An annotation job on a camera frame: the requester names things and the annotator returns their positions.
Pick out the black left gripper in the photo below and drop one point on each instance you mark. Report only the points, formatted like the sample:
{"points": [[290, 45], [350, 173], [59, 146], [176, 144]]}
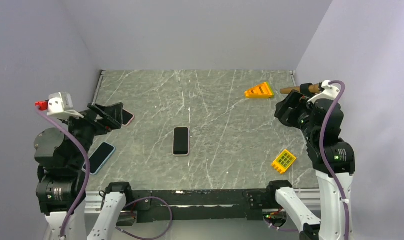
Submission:
{"points": [[101, 126]]}

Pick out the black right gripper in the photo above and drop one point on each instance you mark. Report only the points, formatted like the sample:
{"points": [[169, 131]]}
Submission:
{"points": [[295, 99]]}

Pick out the black phone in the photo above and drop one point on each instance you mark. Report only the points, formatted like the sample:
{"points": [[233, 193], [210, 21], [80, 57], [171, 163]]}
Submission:
{"points": [[181, 140]]}

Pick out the beige phone case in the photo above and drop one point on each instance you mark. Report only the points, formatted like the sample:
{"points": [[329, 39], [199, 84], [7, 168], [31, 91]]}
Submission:
{"points": [[181, 155]]}

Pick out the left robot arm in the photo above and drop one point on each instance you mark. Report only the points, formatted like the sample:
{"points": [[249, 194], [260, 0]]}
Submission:
{"points": [[63, 173]]}

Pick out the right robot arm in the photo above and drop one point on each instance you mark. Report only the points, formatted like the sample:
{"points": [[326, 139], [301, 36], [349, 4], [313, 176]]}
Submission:
{"points": [[332, 159]]}

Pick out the phone in blue case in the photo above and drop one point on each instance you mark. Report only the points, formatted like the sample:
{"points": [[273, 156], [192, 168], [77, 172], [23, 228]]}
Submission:
{"points": [[100, 156]]}

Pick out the brown microphone on stand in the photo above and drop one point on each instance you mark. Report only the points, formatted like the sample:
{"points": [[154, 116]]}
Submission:
{"points": [[305, 89]]}

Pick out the orange triangular toy block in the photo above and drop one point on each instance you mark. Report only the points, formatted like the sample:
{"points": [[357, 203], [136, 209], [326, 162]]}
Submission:
{"points": [[261, 91]]}

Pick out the yellow grid toy block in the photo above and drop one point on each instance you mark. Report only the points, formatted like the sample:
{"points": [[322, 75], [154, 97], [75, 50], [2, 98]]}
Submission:
{"points": [[283, 161]]}

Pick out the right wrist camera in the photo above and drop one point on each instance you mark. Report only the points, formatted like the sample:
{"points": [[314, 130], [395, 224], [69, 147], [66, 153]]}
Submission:
{"points": [[323, 90]]}

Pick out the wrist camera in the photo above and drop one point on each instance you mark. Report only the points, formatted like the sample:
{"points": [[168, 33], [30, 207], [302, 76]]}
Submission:
{"points": [[323, 90], [58, 105]]}

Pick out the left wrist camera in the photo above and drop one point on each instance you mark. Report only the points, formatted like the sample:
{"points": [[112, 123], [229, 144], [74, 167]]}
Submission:
{"points": [[58, 105]]}

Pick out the black base frame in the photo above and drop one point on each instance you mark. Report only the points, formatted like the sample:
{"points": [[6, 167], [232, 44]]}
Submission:
{"points": [[179, 205]]}

